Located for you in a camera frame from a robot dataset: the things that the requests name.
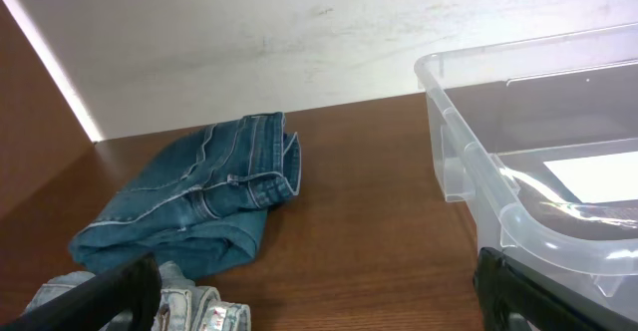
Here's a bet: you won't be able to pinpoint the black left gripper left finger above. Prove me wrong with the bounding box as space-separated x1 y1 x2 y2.
1 253 161 331

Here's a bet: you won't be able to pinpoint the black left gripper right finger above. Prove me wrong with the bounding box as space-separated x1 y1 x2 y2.
472 246 599 331

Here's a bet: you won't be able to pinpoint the dark blue jeans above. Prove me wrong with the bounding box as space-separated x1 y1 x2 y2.
69 112 302 279

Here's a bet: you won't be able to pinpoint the black garment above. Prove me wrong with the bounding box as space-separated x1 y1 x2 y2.
516 178 637 240

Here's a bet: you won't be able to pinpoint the clear plastic storage container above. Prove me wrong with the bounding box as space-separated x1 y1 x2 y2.
414 24 637 319

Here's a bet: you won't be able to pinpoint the light blue folded jeans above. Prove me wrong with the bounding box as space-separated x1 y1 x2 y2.
23 261 252 331

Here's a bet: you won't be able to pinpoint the white paper label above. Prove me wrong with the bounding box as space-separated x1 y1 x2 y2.
544 152 637 203

